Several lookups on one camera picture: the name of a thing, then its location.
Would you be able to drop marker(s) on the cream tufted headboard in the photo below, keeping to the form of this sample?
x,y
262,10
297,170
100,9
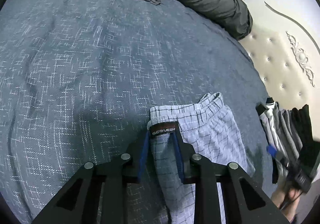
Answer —
x,y
275,58

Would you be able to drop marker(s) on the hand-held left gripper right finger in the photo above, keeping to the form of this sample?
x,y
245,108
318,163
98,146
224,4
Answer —
x,y
178,161

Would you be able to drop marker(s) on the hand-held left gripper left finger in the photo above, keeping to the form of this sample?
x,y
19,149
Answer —
x,y
144,156

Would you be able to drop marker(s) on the person's right hand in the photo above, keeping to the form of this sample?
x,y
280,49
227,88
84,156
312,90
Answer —
x,y
282,199

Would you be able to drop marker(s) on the light blue plaid shorts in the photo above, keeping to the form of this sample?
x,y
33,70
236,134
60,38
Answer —
x,y
215,133

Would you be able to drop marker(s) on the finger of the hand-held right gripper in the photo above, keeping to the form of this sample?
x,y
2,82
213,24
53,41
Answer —
x,y
272,150

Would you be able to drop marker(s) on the stack of folded clothes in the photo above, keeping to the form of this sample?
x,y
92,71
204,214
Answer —
x,y
287,128

